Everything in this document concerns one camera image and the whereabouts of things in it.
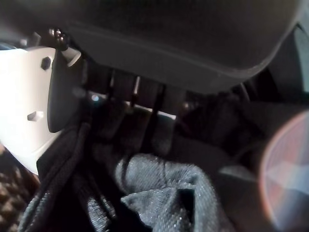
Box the dark grey washing machine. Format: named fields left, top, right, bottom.
left=0, top=21, right=309, bottom=232

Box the black garment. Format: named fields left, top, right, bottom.
left=19, top=96, right=268, bottom=232

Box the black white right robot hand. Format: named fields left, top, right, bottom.
left=0, top=0, right=302, bottom=175

